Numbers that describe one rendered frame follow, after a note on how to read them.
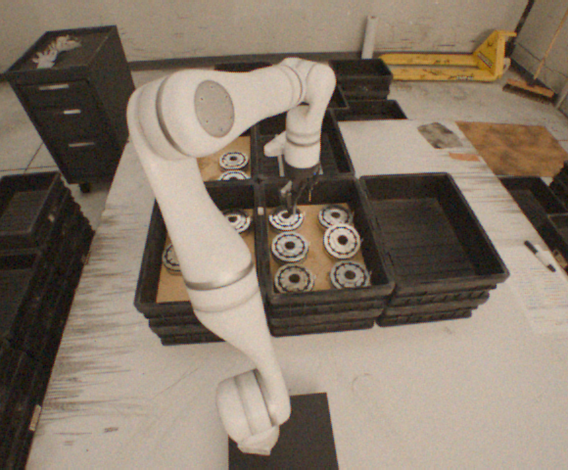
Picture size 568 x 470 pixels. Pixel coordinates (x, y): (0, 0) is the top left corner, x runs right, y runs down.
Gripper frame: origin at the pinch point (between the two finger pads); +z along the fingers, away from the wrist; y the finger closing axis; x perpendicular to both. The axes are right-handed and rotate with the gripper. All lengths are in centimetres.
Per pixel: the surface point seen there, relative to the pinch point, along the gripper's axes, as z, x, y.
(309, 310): 16.6, -15.2, -14.9
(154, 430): 30, -1, -58
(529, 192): 74, -63, 157
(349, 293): 7.4, -21.9, -10.0
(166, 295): 17.4, 16.6, -33.9
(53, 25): 51, 371, 95
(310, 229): 17.4, 0.2, 7.6
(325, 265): 17.3, -10.5, -0.7
